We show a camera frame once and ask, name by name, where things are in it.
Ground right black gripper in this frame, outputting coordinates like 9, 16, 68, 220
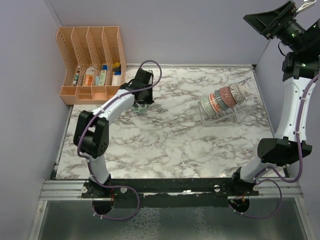
244, 0, 306, 52

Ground green leaf pattern bowl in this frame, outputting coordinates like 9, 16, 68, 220
131, 103, 151, 115

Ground green white geometric bowl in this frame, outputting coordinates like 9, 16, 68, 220
200, 95, 216, 117

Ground grey leaf pattern bowl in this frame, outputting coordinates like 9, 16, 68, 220
219, 86, 237, 108

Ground orange floral bowl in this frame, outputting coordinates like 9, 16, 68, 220
208, 93, 221, 114

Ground brown white geometric bowl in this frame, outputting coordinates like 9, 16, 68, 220
228, 83, 249, 105

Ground blue hexagon red-rim bowl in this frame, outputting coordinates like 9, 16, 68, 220
214, 90, 229, 111

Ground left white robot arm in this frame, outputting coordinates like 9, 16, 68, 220
73, 68, 154, 198

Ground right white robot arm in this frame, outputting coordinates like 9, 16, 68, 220
229, 0, 320, 196

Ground yellow black toy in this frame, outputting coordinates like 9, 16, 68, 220
112, 62, 121, 72

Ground mint green box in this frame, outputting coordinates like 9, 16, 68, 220
97, 70, 108, 86

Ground pink plastic file organizer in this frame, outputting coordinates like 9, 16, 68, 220
56, 26, 127, 105

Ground orange white box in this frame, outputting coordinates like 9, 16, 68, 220
82, 74, 93, 87

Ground small bottle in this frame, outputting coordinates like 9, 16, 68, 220
72, 70, 80, 86

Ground clear wire dish rack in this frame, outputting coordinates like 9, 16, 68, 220
198, 77, 261, 127

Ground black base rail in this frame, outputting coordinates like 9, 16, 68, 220
81, 177, 259, 208

